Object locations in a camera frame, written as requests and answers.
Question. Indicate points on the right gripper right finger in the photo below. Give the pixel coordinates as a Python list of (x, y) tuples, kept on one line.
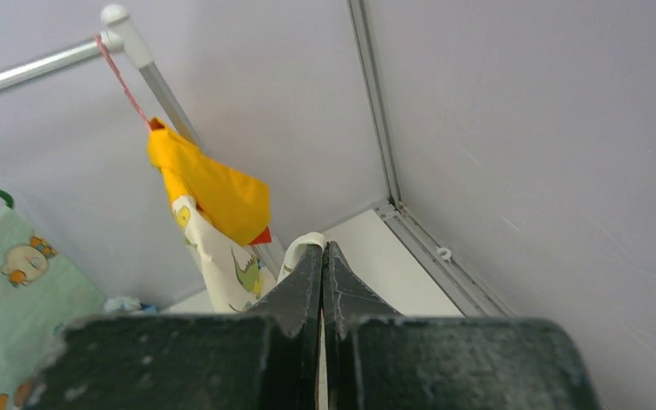
[(378, 358)]

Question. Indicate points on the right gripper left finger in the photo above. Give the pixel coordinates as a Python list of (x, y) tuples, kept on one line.
[(264, 358)]

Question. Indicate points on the cream ribbon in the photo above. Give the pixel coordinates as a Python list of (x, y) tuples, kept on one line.
[(296, 250)]

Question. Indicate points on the flower bunch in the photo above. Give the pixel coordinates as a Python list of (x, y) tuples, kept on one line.
[(128, 305)]

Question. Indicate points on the yellow patterned child shirt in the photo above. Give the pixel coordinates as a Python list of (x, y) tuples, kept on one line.
[(223, 215)]

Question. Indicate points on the green cartoon cloth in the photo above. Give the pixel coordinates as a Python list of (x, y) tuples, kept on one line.
[(40, 292)]

